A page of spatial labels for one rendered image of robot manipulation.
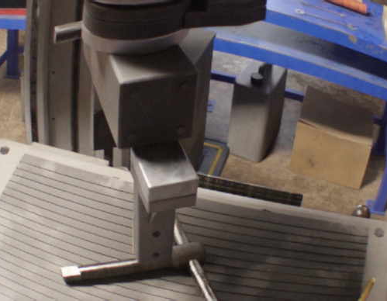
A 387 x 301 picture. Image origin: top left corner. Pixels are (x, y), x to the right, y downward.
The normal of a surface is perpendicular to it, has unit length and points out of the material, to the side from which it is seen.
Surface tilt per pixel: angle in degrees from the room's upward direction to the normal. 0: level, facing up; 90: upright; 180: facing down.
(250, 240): 0
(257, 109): 90
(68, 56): 90
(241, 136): 90
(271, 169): 0
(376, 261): 0
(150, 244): 90
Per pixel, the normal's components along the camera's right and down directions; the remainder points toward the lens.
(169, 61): 0.07, -0.77
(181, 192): 0.33, 0.62
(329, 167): -0.33, 0.58
